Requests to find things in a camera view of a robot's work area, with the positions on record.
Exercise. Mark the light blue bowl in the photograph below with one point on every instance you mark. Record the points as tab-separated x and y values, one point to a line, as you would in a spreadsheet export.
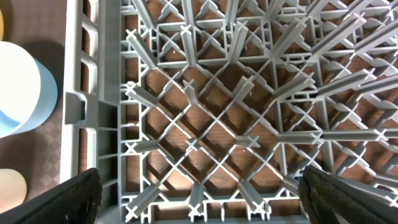
28	91

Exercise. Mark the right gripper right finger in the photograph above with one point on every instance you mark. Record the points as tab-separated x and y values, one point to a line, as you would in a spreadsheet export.
326	197

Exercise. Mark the white green cup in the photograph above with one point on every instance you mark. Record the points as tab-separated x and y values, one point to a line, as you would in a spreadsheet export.
13	189

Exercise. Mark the yellow round plate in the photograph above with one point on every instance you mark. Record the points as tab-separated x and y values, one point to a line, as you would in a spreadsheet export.
1	26

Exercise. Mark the grey plastic dishwasher rack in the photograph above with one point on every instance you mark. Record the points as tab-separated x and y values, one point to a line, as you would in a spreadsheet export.
209	111

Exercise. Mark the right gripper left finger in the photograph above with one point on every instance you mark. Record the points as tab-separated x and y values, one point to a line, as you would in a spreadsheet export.
73	201

